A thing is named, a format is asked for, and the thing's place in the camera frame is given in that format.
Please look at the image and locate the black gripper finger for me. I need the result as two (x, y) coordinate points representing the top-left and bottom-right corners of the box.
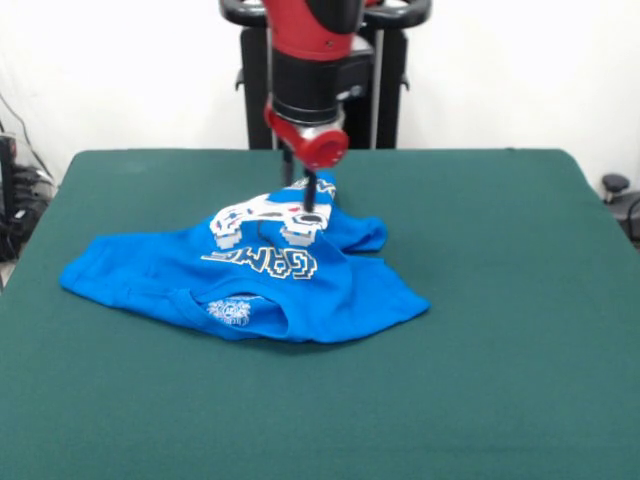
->
(302, 167), (319, 214)
(279, 144), (296, 186)

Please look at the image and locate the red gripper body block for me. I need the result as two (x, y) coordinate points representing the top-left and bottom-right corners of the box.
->
(263, 102), (350, 170)

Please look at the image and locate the blue printed t-shirt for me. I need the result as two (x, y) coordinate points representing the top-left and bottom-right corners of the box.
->
(58, 169), (432, 345)

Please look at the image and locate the dark green table cloth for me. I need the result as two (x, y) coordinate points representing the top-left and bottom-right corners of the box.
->
(0, 148), (640, 480)

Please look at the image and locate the black electronics box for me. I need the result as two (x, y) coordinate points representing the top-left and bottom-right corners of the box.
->
(0, 133), (17, 226)

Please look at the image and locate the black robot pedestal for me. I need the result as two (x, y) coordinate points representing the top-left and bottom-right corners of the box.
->
(218, 0), (431, 151)

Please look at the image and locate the black cable bundle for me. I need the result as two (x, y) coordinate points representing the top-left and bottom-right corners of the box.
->
(0, 164), (57, 262)

